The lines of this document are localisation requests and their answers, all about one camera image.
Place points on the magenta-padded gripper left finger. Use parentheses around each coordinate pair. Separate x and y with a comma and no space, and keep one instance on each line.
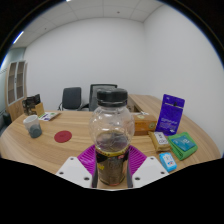
(75,170)

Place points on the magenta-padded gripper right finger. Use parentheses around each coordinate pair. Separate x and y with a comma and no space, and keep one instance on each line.
(148,170)

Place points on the clear bottle with black cap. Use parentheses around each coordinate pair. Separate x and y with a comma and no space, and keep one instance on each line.
(111,133)

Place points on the small blue pack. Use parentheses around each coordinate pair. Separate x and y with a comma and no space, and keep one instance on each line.
(168,162)

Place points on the yellowish snack pack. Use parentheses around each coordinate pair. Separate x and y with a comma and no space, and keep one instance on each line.
(160,141)

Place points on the flat round red coaster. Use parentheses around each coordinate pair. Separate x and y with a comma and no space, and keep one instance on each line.
(63,136)

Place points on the green packet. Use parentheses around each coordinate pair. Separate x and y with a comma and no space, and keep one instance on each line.
(182,145)

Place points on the orange cardboard box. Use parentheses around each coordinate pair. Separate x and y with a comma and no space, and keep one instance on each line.
(145,125)

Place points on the purple package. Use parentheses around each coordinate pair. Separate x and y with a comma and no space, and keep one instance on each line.
(170,115)

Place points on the white sticker sheet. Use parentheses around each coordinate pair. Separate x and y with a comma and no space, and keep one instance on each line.
(49,116)

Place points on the white and grey mug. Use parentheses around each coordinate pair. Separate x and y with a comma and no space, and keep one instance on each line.
(32,126)

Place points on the wooden side desk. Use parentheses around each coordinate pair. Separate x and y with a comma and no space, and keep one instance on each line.
(146,103)

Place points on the dark box with kraft side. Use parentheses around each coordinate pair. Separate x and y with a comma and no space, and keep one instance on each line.
(38,110)

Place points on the grey backpack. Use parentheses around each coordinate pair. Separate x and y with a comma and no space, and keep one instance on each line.
(93,100)

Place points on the black mesh office chair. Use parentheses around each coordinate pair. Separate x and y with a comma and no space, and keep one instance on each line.
(93,87)

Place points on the black leather sofa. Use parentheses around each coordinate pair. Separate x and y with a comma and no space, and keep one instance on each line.
(6,119)

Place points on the wooden cabinet with glass doors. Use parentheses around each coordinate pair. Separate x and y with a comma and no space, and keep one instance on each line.
(16,88)

